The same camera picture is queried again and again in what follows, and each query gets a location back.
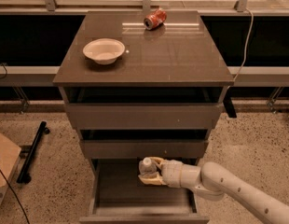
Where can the middle grey drawer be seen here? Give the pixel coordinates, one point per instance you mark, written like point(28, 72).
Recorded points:
point(141, 149)

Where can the white paper bowl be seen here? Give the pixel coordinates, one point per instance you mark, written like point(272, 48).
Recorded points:
point(104, 51)

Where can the clear blue-label plastic bottle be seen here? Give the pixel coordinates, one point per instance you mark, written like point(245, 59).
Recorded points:
point(148, 168)

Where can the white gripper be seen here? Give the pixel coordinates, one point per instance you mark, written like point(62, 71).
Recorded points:
point(172, 172)

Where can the open bottom grey drawer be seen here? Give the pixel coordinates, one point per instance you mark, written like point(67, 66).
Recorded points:
point(119, 197)

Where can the black metal bar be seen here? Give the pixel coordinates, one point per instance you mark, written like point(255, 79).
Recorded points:
point(24, 176)

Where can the crushed red soda can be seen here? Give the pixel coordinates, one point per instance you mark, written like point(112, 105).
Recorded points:
point(155, 19)

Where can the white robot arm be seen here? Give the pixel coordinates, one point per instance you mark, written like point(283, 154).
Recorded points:
point(212, 181)

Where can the top grey drawer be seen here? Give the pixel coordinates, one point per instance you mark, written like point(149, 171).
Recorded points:
point(142, 117)

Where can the grey drawer cabinet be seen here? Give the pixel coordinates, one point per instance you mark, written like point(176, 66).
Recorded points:
point(176, 64)

